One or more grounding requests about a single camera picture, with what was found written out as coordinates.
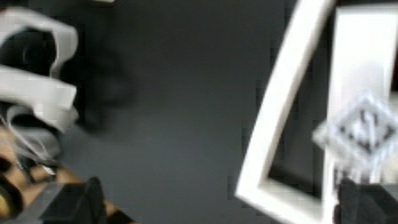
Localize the white chair backrest frame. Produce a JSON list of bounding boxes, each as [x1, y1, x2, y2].
[[321, 3, 398, 224]]

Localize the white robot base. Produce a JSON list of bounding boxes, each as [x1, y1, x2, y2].
[[0, 7, 77, 163]]

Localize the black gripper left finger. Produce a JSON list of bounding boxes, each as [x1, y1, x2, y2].
[[15, 178, 106, 224]]

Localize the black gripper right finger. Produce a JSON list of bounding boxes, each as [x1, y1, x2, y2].
[[331, 178, 398, 224]]

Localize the white fence front wall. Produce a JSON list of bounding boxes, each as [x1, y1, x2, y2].
[[234, 0, 335, 224]]

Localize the white tagged chair leg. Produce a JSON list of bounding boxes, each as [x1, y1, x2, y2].
[[312, 93, 398, 176]]

